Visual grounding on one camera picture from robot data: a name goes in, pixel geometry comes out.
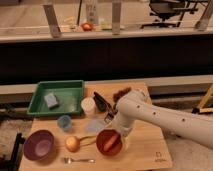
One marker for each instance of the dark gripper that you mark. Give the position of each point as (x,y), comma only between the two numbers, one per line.
(110,115)

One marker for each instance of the red pepper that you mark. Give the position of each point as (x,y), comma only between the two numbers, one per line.
(110,142)

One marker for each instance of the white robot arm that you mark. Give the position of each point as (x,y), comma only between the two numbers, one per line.
(133,106)

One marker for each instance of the red bowl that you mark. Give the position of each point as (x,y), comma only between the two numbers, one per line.
(103,137)

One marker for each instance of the purple bowl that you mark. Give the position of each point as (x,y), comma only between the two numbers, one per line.
(38,145)

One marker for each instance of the black wedge object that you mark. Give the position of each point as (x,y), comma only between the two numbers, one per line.
(101,103)

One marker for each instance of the clear plastic lid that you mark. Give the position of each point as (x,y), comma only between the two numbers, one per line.
(95,125)

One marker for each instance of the white cup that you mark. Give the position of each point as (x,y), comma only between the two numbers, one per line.
(88,105)

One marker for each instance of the wooden ladle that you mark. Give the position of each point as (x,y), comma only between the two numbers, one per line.
(87,140)

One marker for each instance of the blue plastic cup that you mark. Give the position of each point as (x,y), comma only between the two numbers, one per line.
(64,122)

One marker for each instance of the yellow onion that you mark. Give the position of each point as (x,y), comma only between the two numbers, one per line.
(72,143)

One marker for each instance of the blue sponge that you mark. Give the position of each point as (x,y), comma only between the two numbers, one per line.
(51,100)

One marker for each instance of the green plastic tray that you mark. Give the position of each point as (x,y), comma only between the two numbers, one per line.
(69,94)

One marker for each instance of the silver fork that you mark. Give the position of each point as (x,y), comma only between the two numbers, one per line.
(71,160)

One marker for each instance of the orange round object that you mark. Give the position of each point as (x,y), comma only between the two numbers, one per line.
(87,26)

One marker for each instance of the black office chair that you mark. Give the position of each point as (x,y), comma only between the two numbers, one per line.
(165,9)

